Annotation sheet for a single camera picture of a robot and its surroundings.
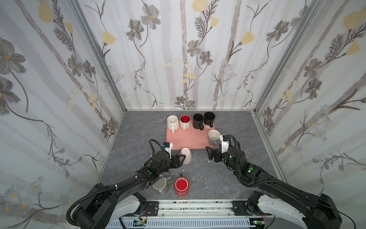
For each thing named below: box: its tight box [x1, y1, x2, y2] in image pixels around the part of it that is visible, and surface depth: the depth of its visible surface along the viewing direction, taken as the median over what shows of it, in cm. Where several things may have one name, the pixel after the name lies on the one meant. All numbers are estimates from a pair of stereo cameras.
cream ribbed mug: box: [166, 114, 180, 134], surface depth 106 cm
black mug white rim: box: [192, 113, 204, 131], surface depth 106 cm
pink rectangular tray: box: [166, 120, 217, 150], surface depth 106 cm
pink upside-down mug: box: [179, 147, 192, 165], surface depth 88 cm
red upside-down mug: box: [174, 173, 190, 198], surface depth 76 cm
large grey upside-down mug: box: [152, 174, 173, 195], surface depth 74 cm
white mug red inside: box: [179, 114, 192, 131], surface depth 107 cm
